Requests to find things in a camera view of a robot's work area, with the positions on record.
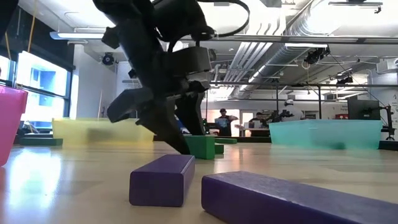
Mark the teal translucent plastic bin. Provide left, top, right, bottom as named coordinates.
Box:
left=269, top=119, right=383, bottom=150

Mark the black hanging rig camera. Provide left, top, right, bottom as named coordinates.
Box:
left=303, top=46, right=330, bottom=66

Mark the large window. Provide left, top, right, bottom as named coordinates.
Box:
left=0, top=51, right=74, bottom=130

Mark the black round ceiling fixture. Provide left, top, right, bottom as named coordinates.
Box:
left=101, top=52, right=115, bottom=66

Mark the black metal table frame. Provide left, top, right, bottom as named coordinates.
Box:
left=14, top=133, right=398, bottom=152

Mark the person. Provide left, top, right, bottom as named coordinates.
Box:
left=214, top=108, right=239, bottom=137
left=248, top=111, right=271, bottom=138
left=277, top=98, right=305, bottom=122

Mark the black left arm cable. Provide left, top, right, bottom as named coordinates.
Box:
left=195, top=0, right=251, bottom=40

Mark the silver ceiling duct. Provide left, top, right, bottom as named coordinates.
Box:
left=223, top=40, right=312, bottom=100

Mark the grey overhead crossbar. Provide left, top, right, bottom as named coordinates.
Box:
left=180, top=32, right=398, bottom=44

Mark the black monitor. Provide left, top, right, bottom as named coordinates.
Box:
left=347, top=98, right=382, bottom=122

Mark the purple wooden block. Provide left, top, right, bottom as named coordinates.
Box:
left=201, top=170, right=398, bottom=224
left=129, top=154, right=197, bottom=208

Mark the black background rig frame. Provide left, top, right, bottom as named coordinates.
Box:
left=205, top=79, right=398, bottom=131

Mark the pink-red plastic bin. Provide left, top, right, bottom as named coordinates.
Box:
left=0, top=85, right=29, bottom=167

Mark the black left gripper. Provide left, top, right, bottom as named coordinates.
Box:
left=107, top=46, right=213, bottom=156

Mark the yellow translucent plastic bin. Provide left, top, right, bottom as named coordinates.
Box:
left=52, top=117, right=155, bottom=144

